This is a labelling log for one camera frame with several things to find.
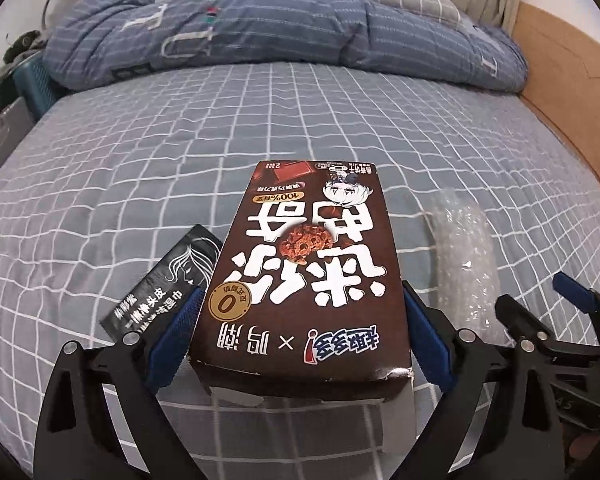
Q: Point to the teal plastic stool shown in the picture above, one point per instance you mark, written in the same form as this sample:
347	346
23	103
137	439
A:
37	85

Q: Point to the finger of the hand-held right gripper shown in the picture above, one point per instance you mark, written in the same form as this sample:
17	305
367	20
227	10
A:
525	317
572	287

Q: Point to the wooden bed frame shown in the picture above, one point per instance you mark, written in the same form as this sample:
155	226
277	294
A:
570	70

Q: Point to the clear bubble wrap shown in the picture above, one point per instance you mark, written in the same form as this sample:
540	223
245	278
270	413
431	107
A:
460	260

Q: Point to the black sachet packet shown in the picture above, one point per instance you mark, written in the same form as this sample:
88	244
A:
170	270

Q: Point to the brown snack box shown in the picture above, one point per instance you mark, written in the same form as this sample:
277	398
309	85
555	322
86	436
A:
300	270

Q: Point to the grey suitcase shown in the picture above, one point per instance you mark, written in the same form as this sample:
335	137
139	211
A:
0	135

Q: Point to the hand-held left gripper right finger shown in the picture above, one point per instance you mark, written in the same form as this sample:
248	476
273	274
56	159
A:
426	336

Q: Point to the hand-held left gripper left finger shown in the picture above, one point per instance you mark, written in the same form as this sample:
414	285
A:
177	341

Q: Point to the blue striped quilt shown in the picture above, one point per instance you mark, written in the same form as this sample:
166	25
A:
280	30

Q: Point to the grey checked bed sheet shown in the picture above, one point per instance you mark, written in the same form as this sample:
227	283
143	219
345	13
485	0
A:
130	160

